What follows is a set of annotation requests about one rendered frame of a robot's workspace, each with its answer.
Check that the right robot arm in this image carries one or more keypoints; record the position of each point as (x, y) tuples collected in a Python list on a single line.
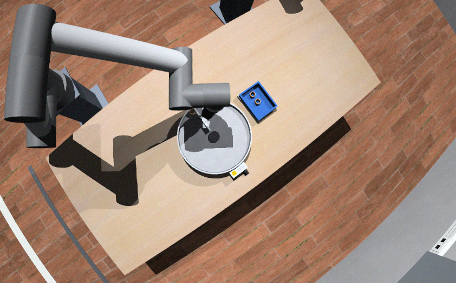
[(30, 83)]

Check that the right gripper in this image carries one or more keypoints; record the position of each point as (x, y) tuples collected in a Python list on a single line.
[(208, 113)]

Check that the blue open-top crate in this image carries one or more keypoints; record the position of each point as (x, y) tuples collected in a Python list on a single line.
[(266, 105)]

